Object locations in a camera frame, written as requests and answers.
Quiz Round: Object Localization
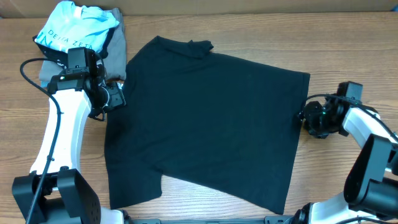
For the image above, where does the black t-shirt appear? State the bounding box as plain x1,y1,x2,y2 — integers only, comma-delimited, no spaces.
104,36,310,214
32,28,116,68

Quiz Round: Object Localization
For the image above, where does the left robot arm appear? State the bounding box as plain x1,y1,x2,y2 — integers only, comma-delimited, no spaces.
12,47,131,224

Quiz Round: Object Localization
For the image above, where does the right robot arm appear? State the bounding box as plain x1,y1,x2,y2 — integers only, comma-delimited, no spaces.
288,82,397,224

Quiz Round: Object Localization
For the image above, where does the grey folded t-shirt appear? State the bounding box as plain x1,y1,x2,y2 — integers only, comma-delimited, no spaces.
39,8,127,81

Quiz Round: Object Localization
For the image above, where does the black folded t-shirt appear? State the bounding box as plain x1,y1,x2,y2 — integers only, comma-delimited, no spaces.
32,28,116,68

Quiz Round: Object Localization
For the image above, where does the blue folded bottom t-shirt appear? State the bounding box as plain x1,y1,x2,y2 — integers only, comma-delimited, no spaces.
40,81,50,88

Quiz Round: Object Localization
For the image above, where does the light blue folded t-shirt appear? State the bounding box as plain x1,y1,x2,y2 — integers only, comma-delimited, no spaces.
34,1,119,53

